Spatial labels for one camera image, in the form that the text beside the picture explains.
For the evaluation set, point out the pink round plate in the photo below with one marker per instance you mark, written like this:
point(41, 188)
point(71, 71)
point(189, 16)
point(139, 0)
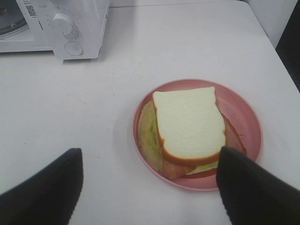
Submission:
point(233, 106)

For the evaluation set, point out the white bread sandwich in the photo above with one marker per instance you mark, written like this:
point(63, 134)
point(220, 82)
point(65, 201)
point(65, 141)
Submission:
point(181, 132)

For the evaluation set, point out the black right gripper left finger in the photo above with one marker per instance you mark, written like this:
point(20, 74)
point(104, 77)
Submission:
point(47, 198)

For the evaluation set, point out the white warning label sticker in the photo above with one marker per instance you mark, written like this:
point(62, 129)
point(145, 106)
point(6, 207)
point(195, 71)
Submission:
point(30, 8)

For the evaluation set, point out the white timer knob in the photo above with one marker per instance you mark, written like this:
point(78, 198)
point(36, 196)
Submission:
point(62, 23)

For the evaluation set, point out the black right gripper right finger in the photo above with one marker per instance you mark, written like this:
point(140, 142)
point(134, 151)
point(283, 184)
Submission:
point(253, 196)

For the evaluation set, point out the round door release button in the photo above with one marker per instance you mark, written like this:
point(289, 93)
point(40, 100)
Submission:
point(73, 48)

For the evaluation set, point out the white microwave oven body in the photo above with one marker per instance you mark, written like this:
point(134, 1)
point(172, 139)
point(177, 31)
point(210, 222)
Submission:
point(89, 18)

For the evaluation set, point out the glass microwave turntable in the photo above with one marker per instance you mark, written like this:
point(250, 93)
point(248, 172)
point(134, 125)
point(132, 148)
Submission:
point(10, 26)

